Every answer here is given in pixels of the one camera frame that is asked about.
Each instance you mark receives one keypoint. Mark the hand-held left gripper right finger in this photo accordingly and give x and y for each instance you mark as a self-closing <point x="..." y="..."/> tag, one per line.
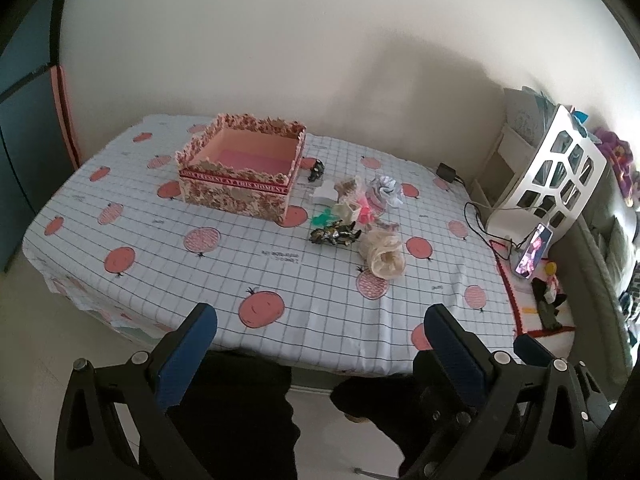
<point x="457" y="355"/>

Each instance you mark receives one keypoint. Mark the smartphone with lit screen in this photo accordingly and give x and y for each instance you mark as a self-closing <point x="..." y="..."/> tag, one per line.
<point x="535" y="252"/>

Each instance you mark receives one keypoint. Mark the bag of cotton swabs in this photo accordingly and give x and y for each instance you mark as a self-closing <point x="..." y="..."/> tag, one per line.
<point x="350" y="187"/>

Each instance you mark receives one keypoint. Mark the black power adapter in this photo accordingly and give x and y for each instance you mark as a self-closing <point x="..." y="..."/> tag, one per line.
<point x="446" y="172"/>

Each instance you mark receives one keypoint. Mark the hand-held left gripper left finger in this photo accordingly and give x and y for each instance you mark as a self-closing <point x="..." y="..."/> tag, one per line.
<point x="185" y="360"/>

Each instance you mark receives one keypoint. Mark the white bottle-shaped foam piece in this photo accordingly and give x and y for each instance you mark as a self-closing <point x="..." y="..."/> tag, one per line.
<point x="325" y="194"/>

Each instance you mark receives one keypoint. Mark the beige hair claw clip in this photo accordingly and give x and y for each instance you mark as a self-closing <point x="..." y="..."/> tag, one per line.
<point x="345" y="211"/>

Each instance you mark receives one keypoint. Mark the blue cabinet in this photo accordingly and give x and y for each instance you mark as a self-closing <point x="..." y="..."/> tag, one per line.
<point x="25" y="135"/>

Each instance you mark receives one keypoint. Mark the purple plush toy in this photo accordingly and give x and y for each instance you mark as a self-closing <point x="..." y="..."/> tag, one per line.
<point x="617" y="152"/>

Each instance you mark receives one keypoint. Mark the green cactus figure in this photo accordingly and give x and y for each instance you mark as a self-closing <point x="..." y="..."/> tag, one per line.
<point x="322" y="218"/>

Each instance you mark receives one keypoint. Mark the floral paper box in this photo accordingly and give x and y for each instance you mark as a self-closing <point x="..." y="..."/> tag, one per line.
<point x="235" y="195"/>

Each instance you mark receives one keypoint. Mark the red-trimmed white mat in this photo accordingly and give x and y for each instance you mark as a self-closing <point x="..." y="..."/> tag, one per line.
<point x="525" y="310"/>

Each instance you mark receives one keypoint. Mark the white paper ball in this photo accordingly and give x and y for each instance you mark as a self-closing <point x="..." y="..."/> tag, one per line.
<point x="387" y="190"/>

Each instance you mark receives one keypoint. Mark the yellow pink small toy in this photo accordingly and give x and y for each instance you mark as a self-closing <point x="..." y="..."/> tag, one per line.
<point x="550" y="270"/>

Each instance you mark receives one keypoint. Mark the black toy car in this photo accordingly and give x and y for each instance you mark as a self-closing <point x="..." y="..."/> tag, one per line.
<point x="316" y="169"/>

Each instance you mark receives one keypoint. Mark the pink board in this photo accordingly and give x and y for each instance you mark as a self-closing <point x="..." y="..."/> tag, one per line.
<point x="62" y="110"/>

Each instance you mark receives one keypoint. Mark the white cut-out plastic basket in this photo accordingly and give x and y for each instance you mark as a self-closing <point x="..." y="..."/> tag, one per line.
<point x="505" y="210"/>

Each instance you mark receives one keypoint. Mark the beige fabric scrunchie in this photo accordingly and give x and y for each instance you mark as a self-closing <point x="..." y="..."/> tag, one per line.
<point x="382" y="255"/>

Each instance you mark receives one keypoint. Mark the dark cloth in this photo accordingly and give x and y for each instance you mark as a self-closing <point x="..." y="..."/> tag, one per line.
<point x="547" y="305"/>

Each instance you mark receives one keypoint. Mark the white shelf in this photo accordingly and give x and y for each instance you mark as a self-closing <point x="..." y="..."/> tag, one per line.
<point x="517" y="120"/>

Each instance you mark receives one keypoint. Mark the pink plastic item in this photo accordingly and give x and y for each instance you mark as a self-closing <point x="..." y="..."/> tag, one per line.
<point x="369" y="207"/>

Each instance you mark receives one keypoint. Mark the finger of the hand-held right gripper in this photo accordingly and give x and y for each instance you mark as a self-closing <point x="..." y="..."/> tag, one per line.
<point x="531" y="347"/>

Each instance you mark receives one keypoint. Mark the grey sofa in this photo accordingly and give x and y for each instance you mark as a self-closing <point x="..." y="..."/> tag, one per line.
<point x="590" y="270"/>

